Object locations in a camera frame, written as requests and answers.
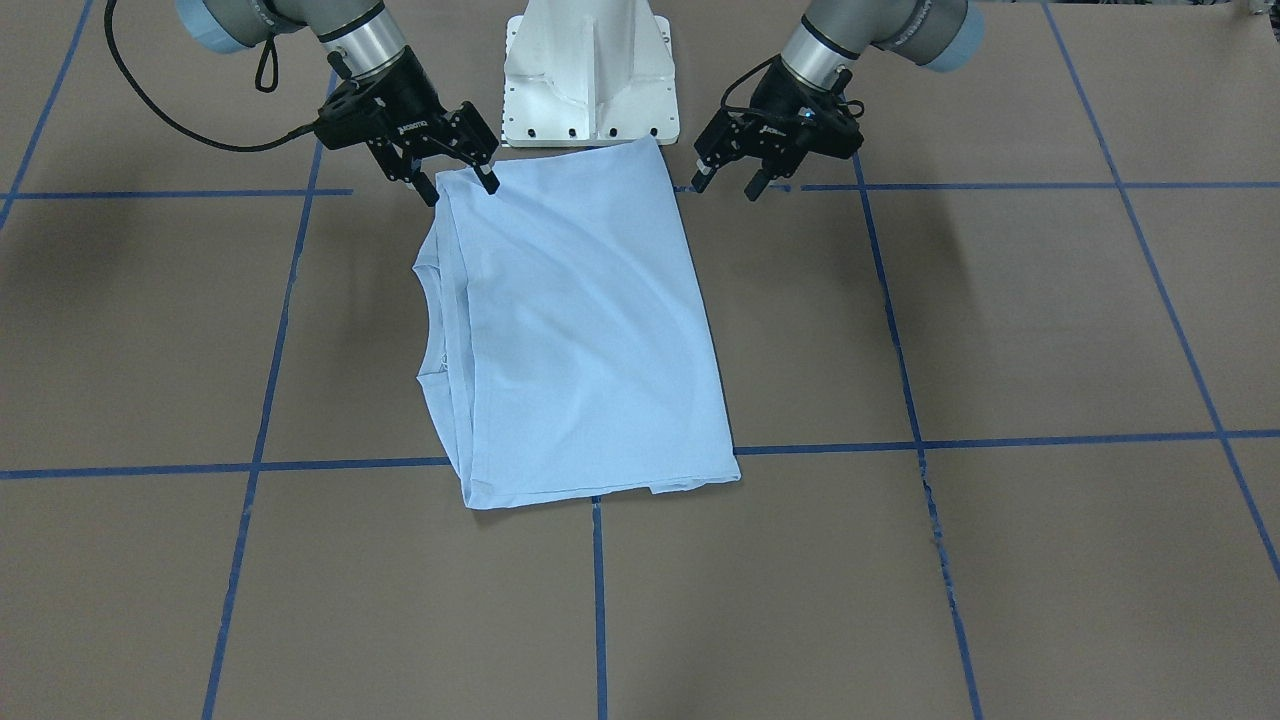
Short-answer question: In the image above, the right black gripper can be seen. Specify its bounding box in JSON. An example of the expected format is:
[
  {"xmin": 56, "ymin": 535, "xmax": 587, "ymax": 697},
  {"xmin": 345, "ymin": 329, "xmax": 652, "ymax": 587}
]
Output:
[{"xmin": 314, "ymin": 47, "xmax": 500, "ymax": 208}]

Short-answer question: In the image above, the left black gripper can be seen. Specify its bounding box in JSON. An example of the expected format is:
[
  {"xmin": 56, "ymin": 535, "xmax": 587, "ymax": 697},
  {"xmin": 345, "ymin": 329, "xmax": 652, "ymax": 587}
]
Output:
[{"xmin": 690, "ymin": 56, "xmax": 865, "ymax": 201}]

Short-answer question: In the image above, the light blue t-shirt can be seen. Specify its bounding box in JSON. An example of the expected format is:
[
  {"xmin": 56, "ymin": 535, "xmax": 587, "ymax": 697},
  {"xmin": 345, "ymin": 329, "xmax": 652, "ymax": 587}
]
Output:
[{"xmin": 413, "ymin": 138, "xmax": 741, "ymax": 511}]

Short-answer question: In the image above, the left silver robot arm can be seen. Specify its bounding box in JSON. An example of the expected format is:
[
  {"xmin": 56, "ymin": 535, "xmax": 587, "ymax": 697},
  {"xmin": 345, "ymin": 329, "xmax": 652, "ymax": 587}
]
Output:
[{"xmin": 690, "ymin": 1, "xmax": 986, "ymax": 201}]

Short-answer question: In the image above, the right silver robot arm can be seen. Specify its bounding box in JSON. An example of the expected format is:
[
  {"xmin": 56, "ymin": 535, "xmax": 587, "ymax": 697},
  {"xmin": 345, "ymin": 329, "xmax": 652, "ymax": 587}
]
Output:
[{"xmin": 175, "ymin": 1, "xmax": 500, "ymax": 206}]

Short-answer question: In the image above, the blue tape line lengthwise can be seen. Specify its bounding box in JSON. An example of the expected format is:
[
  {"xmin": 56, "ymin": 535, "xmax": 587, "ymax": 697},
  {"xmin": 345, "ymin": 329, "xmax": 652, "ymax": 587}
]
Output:
[
  {"xmin": 852, "ymin": 154, "xmax": 986, "ymax": 719},
  {"xmin": 590, "ymin": 496, "xmax": 609, "ymax": 719}
]

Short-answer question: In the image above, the blue tape line far lengthwise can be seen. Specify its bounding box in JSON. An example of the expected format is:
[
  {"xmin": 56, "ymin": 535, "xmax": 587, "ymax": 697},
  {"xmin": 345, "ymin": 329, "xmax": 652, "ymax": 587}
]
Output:
[{"xmin": 852, "ymin": 154, "xmax": 986, "ymax": 719}]

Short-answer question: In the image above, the blue tape line near crosswise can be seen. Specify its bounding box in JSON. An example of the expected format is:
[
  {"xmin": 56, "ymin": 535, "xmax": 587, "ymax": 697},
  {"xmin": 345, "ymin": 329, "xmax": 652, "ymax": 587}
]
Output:
[{"xmin": 12, "ymin": 181, "xmax": 1279, "ymax": 201}]

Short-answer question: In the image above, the blue tape line crosswise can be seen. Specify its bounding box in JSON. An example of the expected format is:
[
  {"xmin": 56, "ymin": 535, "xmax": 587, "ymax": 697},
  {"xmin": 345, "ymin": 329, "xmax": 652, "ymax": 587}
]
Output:
[
  {"xmin": 12, "ymin": 181, "xmax": 1279, "ymax": 201},
  {"xmin": 1, "ymin": 428, "xmax": 1279, "ymax": 480}
]

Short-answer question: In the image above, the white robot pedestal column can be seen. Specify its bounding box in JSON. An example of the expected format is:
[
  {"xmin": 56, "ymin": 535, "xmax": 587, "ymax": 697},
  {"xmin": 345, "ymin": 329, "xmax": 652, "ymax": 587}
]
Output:
[{"xmin": 500, "ymin": 1, "xmax": 681, "ymax": 149}]

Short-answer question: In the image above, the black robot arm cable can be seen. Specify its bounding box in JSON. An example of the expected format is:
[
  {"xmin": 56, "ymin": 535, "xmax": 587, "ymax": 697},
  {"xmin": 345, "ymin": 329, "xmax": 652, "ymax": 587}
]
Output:
[{"xmin": 104, "ymin": 0, "xmax": 332, "ymax": 155}]

